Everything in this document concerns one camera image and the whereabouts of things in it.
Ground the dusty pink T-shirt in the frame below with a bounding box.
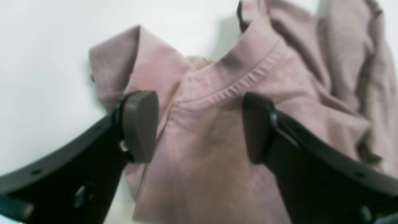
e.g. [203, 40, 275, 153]
[89, 0, 397, 224]

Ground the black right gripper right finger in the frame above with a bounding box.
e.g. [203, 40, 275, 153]
[243, 92, 398, 224]

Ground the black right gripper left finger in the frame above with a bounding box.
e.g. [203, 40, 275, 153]
[0, 91, 159, 224]

